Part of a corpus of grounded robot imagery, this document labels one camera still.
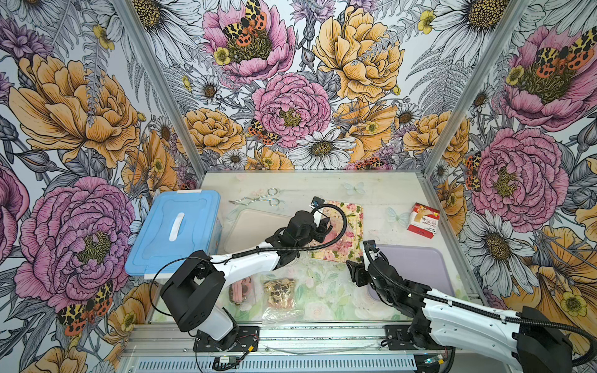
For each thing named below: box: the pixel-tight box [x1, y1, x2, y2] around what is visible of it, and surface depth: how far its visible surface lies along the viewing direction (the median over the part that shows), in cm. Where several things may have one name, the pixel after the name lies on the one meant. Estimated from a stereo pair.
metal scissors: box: [228, 187, 280, 207], surface depth 114 cm
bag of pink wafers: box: [226, 275, 257, 311], surface depth 81 cm
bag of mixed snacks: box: [260, 273, 304, 324], surface depth 81 cm
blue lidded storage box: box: [125, 189, 224, 281], surface depth 83 cm
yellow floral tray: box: [308, 200, 365, 264], surface depth 99 cm
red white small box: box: [406, 202, 441, 240], surface depth 101 cm
